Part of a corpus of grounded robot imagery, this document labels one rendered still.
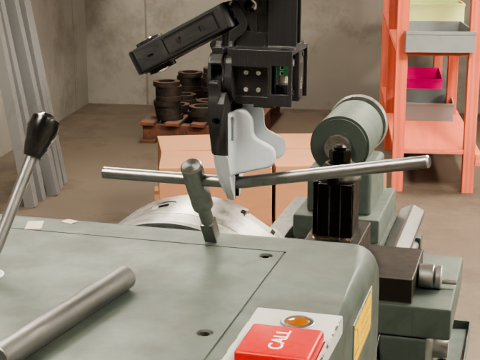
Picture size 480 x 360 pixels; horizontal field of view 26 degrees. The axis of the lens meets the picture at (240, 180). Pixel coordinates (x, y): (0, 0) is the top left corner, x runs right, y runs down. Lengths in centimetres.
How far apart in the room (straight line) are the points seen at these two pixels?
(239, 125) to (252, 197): 396
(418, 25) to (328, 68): 221
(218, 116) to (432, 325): 98
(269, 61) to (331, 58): 763
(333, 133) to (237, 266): 135
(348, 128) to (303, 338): 154
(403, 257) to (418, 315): 15
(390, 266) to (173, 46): 100
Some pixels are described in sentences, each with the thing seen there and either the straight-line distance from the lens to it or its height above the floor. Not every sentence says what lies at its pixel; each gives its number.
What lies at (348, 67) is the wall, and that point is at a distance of 859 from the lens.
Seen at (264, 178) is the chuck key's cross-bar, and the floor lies 134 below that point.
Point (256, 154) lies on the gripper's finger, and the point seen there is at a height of 137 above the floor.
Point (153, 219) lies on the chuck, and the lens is 125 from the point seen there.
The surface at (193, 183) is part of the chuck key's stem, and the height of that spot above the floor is 133.
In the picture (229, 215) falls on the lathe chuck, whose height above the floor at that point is 123.
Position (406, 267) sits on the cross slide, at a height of 97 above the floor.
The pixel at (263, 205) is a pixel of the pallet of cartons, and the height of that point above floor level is 24.
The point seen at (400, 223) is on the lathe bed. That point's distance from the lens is 256.
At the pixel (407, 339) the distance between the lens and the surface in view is 188.
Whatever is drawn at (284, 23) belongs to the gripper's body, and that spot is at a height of 150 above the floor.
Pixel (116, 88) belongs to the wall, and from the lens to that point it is 893.
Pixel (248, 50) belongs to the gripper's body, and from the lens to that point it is 96.
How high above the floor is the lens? 160
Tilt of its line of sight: 15 degrees down
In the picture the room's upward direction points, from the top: straight up
